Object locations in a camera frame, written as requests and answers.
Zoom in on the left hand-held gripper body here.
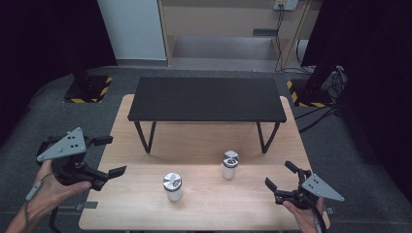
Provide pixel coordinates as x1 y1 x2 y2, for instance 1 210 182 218
36 126 110 192

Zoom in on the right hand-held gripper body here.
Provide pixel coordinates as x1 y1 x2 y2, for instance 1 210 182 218
274 168 345 211

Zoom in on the black shelf with metal legs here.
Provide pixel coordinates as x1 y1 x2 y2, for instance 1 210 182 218
126 77 288 155

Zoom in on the person's right hand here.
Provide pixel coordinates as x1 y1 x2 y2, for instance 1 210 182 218
282 196 331 233

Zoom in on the person's left hand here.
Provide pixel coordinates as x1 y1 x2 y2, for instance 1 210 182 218
27 159 92 215

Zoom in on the grey tape strip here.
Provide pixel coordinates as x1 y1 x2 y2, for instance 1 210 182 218
75 200 99 211

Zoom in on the black stand with striped base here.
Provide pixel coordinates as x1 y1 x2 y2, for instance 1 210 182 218
62 59 114 104
286 57 346 109

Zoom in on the dark curtain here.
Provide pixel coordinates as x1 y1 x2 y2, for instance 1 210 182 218
0 0 119 144
300 0 412 202

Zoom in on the white panel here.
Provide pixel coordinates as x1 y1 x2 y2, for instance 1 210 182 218
96 0 168 62

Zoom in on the light wooden shelf unit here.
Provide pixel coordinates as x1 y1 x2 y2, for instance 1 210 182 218
157 0 315 73

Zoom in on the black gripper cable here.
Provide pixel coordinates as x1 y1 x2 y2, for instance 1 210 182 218
310 206 327 233

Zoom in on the grey cable with plug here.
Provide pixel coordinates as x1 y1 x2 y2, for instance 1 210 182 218
22 173 54 233

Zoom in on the black floor cable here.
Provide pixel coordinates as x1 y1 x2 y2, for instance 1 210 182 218
292 105 343 134

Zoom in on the bundle of black cables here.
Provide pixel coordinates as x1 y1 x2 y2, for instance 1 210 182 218
324 65 350 100

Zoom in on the black cable from wall socket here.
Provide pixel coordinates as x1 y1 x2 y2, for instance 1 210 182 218
273 4 314 75

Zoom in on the white wall socket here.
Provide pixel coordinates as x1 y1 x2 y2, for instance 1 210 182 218
273 0 299 12

